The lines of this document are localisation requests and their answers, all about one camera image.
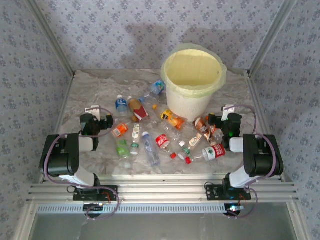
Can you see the copper label bottle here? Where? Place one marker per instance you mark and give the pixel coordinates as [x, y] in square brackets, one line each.
[201, 125]

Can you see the blue label white cap bottle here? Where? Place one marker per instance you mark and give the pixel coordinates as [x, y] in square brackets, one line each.
[121, 103]

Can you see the white orange label green cap bottle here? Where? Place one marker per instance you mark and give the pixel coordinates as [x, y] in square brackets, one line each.
[196, 140]

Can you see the clear bottle narrow white label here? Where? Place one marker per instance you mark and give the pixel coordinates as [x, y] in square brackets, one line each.
[135, 131]

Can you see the green label clear bottle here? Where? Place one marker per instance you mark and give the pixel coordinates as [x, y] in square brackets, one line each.
[122, 149]

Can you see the red white green label bottle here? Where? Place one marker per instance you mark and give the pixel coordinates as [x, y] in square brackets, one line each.
[216, 152]

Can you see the brown bottle red yellow label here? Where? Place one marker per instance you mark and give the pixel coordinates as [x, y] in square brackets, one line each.
[138, 110]

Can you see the small bottle green band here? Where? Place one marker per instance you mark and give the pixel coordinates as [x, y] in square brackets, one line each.
[134, 149]

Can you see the orange juice bottle yellow label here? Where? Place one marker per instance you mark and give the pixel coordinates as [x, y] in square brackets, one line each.
[172, 121]

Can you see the clear bottle white cap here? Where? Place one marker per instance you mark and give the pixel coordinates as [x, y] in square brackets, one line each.
[175, 135]
[180, 156]

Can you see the clear bottle orange cap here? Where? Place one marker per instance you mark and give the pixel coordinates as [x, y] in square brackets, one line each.
[155, 107]

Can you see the blue tinted water bottle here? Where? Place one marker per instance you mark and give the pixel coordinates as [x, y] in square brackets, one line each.
[150, 150]

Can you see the red cola label bottle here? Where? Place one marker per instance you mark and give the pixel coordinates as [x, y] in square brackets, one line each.
[163, 141]

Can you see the clear bottle colourful blue label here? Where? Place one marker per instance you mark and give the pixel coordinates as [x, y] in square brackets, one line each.
[157, 87]

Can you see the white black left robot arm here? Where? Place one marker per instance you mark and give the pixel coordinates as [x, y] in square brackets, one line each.
[62, 162]

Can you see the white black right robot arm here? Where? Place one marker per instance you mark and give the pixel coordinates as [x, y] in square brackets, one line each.
[262, 160]

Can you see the white waste bin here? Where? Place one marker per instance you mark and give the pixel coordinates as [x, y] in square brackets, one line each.
[190, 67]

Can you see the black circuit board with LED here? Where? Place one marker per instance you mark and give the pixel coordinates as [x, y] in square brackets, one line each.
[233, 211]
[93, 210]

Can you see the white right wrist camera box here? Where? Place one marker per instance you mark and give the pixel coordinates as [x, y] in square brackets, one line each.
[228, 111]

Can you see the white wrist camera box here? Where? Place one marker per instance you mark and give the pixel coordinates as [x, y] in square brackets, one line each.
[92, 111]
[228, 111]

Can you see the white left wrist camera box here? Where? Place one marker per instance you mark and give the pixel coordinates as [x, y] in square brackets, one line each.
[92, 111]

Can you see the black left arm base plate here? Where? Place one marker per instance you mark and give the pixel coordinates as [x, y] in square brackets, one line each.
[87, 193]

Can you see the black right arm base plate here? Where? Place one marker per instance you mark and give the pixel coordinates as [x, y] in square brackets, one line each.
[215, 192]

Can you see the aluminium mounting rail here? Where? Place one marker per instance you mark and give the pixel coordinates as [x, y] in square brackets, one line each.
[162, 190]

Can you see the aluminium frame post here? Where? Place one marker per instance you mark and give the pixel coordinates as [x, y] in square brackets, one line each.
[272, 37]
[51, 37]

